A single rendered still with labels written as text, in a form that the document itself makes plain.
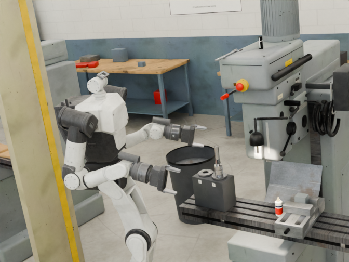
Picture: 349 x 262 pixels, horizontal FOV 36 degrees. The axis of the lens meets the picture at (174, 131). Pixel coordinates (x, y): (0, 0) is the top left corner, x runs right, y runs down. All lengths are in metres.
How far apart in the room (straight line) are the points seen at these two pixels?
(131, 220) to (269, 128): 0.85
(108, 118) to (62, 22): 7.20
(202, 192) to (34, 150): 1.32
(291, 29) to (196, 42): 5.17
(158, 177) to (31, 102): 1.69
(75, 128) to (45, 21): 7.60
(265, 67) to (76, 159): 0.97
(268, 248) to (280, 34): 1.12
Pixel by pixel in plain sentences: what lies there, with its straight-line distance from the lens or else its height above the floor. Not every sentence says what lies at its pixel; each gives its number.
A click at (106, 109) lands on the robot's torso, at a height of 1.74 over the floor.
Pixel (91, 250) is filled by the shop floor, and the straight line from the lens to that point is 4.93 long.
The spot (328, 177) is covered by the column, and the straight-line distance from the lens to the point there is 3.28.
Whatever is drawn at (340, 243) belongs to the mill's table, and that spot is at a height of 0.93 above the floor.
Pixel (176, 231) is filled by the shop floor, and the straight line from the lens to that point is 4.98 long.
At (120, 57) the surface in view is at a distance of 8.50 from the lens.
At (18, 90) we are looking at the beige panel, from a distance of 3.76.
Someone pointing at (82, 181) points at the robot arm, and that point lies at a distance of 2.53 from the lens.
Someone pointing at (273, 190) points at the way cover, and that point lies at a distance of 3.34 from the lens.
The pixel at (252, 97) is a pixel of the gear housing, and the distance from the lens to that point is 2.71.
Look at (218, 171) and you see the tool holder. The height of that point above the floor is 1.19.
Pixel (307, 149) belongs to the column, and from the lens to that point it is 3.25.
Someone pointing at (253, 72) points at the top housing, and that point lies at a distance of 2.56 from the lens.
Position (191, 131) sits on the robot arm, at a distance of 2.83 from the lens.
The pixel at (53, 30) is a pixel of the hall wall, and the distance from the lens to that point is 9.90.
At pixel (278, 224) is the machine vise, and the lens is 2.83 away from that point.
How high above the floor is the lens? 2.40
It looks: 18 degrees down
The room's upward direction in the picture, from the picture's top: 7 degrees counter-clockwise
